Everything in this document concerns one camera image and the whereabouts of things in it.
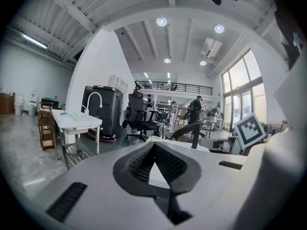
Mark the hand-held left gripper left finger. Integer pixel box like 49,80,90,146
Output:
31,141,175,230

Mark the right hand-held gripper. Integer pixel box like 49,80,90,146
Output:
198,113,267,156

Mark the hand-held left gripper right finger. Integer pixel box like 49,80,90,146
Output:
154,141,248,222

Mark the white washbasin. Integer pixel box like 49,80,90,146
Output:
51,108,103,170

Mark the black mezzanine railing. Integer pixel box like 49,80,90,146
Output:
134,80,214,97

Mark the wooden shelf rack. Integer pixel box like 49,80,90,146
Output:
36,101,56,151

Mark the large black machine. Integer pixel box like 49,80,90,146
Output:
81,85,125,143

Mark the black office chair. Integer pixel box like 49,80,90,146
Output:
122,89,161,145

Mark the white gooseneck faucet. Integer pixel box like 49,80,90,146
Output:
81,92,104,120

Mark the white ceiling air conditioner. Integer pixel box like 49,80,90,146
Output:
200,37,223,59

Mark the white toilet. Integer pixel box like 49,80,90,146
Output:
27,90,39,116
13,93,25,116

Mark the white arched panel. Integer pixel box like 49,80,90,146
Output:
108,74,130,93

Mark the small wooden cabinet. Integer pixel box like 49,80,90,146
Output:
0,92,15,115

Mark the person's black star t-shirt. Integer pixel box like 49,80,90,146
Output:
273,0,306,70

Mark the ceiling tube light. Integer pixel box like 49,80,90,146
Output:
21,33,48,50

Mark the round white wire-leg table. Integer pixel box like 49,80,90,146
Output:
205,118,225,138

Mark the glass window wall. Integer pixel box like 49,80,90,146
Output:
220,48,269,132

